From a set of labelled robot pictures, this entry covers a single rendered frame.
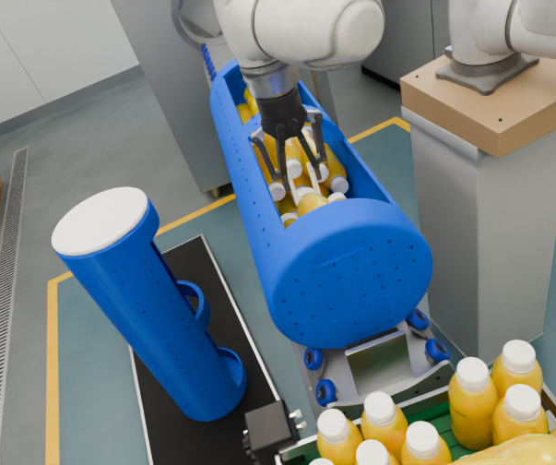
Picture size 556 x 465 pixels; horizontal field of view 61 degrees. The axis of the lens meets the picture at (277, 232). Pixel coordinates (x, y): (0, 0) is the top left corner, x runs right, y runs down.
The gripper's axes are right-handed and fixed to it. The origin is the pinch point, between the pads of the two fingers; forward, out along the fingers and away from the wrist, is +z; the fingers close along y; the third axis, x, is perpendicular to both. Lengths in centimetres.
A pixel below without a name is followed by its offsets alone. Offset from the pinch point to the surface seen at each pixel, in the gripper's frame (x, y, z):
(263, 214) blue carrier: 9.1, 9.3, -3.5
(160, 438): -25, 75, 101
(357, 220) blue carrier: 23.2, -3.5, -6.7
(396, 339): 32.0, -3.5, 11.5
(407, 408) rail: 39.2, -1.1, 19.1
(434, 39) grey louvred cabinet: -189, -121, 64
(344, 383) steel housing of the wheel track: 28.5, 6.3, 23.5
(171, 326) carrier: -25, 47, 48
